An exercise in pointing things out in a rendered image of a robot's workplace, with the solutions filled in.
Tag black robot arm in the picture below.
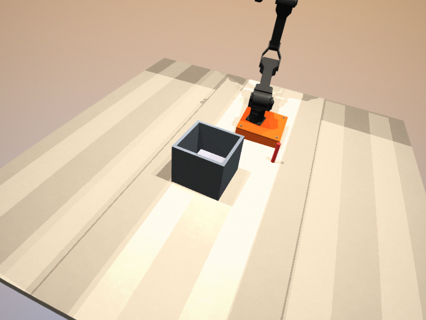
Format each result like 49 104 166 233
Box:
246 0 298 126

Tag dark red peg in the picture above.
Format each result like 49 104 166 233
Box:
271 142 281 163

